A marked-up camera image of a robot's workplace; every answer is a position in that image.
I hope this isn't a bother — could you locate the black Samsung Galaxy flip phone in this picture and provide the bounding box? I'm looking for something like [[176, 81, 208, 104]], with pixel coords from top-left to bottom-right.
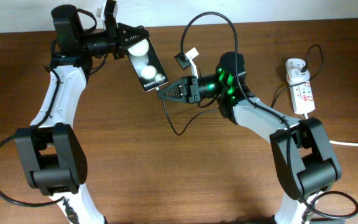
[[126, 38, 168, 92]]

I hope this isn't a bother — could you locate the black charging cable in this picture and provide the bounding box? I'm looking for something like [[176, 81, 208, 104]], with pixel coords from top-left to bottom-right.
[[155, 44, 324, 136]]

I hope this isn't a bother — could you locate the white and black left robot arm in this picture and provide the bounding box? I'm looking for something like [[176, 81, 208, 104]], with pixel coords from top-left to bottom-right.
[[14, 1, 149, 223]]

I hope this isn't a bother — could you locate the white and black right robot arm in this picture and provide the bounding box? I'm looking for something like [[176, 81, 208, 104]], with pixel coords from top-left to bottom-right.
[[157, 52, 347, 223]]

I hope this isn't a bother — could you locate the white USB charger plug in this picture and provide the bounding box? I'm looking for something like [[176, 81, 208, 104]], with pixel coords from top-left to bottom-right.
[[288, 68, 310, 85]]

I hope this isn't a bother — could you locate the white power strip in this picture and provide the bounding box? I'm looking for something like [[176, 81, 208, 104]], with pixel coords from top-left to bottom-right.
[[285, 58, 315, 114]]

